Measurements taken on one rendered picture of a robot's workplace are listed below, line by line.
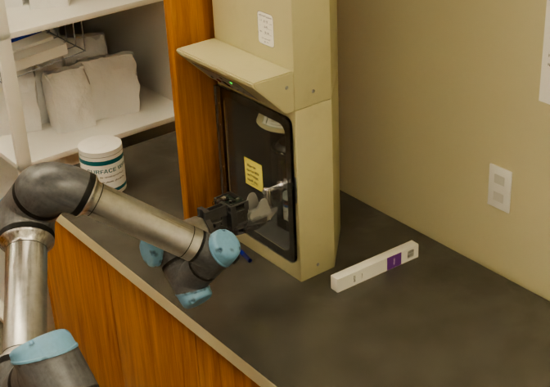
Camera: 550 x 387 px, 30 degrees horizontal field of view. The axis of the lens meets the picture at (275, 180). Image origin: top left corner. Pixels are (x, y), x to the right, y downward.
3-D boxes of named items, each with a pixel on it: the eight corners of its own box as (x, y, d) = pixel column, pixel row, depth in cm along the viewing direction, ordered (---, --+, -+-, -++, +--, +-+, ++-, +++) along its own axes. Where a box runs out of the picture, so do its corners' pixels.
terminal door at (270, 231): (227, 219, 279) (218, 83, 261) (297, 264, 257) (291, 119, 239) (225, 221, 279) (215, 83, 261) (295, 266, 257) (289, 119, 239)
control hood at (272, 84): (216, 74, 261) (214, 37, 257) (295, 111, 238) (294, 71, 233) (178, 86, 255) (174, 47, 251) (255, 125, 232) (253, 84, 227)
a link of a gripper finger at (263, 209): (282, 194, 247) (250, 205, 242) (284, 216, 249) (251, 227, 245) (275, 190, 249) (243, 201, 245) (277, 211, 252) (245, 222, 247)
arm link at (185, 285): (202, 292, 223) (178, 249, 226) (178, 315, 231) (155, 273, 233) (228, 283, 229) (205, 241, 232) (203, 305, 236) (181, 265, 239)
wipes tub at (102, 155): (114, 174, 319) (108, 130, 312) (135, 188, 309) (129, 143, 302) (76, 187, 312) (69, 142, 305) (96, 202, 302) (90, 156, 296)
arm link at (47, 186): (42, 132, 208) (246, 228, 226) (22, 160, 215) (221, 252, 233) (29, 173, 200) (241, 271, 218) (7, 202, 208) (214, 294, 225)
